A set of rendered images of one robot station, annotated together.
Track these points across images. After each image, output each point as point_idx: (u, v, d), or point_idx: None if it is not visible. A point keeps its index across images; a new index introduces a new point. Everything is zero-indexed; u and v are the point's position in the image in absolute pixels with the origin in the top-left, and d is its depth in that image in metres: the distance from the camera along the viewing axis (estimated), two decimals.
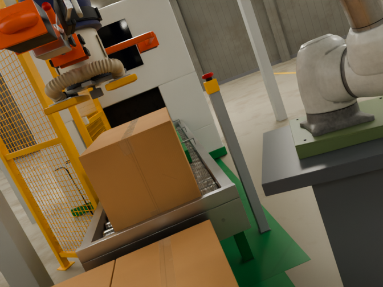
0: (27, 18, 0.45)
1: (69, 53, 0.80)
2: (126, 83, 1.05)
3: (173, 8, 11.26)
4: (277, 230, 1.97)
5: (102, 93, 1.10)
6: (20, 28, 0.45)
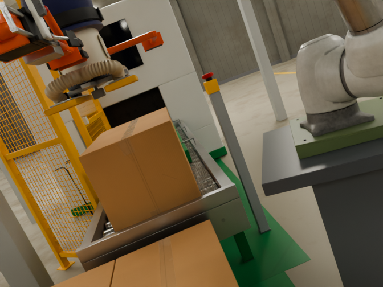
0: (7, 29, 0.45)
1: (66, 56, 0.81)
2: None
3: (173, 8, 11.26)
4: (277, 230, 1.97)
5: (104, 93, 1.10)
6: (1, 39, 0.46)
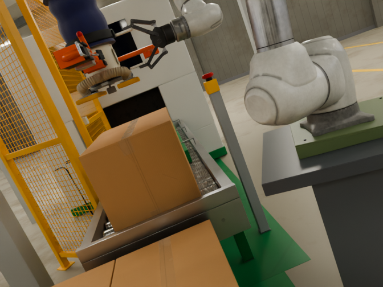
0: (75, 53, 0.88)
1: None
2: (132, 83, 1.47)
3: (173, 8, 11.26)
4: (277, 230, 1.97)
5: (115, 89, 1.53)
6: (72, 58, 0.88)
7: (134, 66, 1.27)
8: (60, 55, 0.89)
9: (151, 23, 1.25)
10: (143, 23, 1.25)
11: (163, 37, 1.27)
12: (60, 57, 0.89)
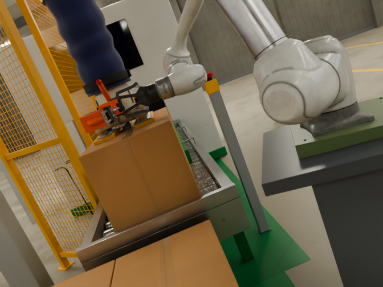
0: (101, 119, 0.92)
1: None
2: None
3: (173, 8, 11.26)
4: (277, 230, 1.97)
5: (130, 125, 1.57)
6: (97, 124, 0.93)
7: None
8: (86, 121, 0.93)
9: (134, 86, 1.29)
10: (128, 89, 1.29)
11: (149, 97, 1.30)
12: (86, 122, 0.93)
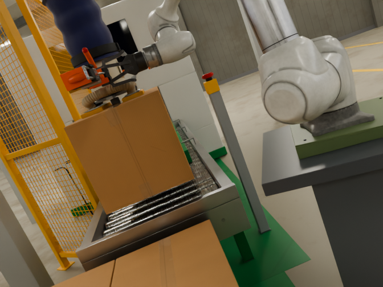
0: (82, 76, 0.89)
1: None
2: None
3: None
4: (277, 230, 1.97)
5: (119, 101, 1.54)
6: (78, 81, 0.90)
7: None
8: (67, 77, 0.90)
9: (121, 53, 1.25)
10: (114, 57, 1.25)
11: (135, 65, 1.27)
12: (66, 79, 0.90)
